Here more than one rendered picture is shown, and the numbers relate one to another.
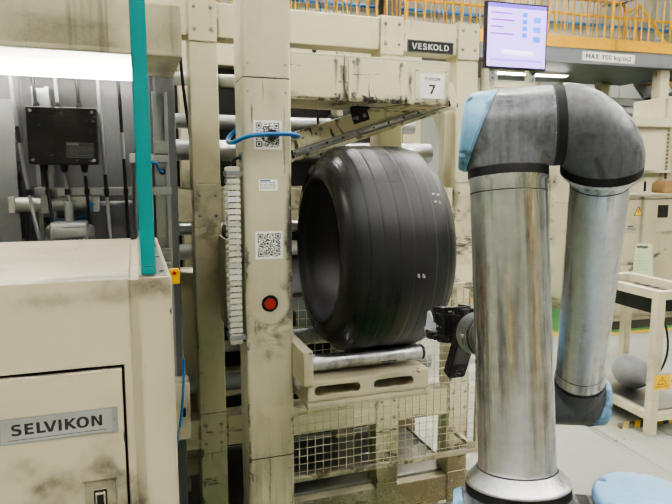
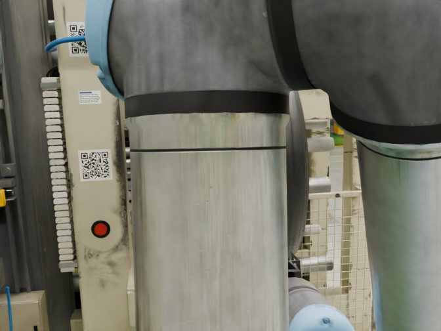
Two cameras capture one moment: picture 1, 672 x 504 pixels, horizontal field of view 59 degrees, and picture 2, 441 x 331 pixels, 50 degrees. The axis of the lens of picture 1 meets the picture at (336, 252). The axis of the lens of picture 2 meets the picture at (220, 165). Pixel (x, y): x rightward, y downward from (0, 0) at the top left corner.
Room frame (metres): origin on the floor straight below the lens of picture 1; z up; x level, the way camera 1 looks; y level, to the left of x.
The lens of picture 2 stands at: (0.55, -0.33, 1.43)
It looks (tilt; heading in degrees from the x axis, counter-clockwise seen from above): 11 degrees down; 11
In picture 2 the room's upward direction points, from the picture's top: 2 degrees counter-clockwise
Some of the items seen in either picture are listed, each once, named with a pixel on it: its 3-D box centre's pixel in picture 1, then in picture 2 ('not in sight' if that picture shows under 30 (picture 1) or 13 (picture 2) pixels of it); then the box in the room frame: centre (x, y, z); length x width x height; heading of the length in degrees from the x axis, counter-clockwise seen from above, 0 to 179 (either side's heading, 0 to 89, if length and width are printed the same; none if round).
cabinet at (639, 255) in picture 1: (632, 257); not in sight; (5.63, -2.86, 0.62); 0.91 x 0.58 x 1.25; 106
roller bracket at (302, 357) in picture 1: (290, 349); (138, 273); (1.67, 0.13, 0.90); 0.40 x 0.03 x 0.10; 19
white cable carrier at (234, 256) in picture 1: (235, 255); (62, 176); (1.57, 0.27, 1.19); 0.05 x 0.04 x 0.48; 19
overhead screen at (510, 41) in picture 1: (515, 36); not in sight; (5.29, -1.55, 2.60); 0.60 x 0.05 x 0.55; 106
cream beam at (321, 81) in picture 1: (353, 85); not in sight; (2.05, -0.06, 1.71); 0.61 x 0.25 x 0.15; 109
